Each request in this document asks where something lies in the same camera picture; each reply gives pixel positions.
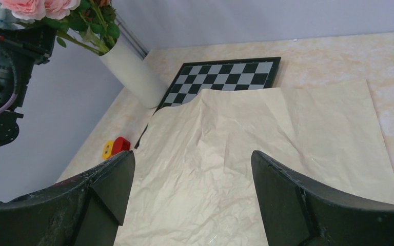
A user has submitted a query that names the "white ceramic vase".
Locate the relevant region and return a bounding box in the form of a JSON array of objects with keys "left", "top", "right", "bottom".
[{"left": 100, "top": 40, "right": 167, "bottom": 109}]

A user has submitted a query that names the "orange paper bouquet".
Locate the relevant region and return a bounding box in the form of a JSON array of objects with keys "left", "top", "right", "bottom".
[{"left": 114, "top": 79, "right": 394, "bottom": 245}]

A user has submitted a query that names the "black white checkerboard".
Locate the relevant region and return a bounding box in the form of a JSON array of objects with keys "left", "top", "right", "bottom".
[{"left": 134, "top": 56, "right": 282, "bottom": 150}]

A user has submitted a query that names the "flower bunch in vase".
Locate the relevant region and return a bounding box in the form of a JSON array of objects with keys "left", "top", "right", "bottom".
[{"left": 0, "top": 0, "right": 120, "bottom": 56}]

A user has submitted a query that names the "red yellow toy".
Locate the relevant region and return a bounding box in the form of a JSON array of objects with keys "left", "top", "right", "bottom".
[{"left": 102, "top": 136, "right": 131, "bottom": 160}]

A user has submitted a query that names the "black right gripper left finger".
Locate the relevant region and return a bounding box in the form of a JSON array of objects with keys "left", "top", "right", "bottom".
[{"left": 0, "top": 151, "right": 135, "bottom": 245}]

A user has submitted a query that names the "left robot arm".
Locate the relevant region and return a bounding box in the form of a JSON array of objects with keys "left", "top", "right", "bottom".
[{"left": 0, "top": 25, "right": 56, "bottom": 147}]

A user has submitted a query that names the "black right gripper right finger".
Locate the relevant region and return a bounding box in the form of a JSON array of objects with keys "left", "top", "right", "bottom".
[{"left": 251, "top": 151, "right": 394, "bottom": 245}]

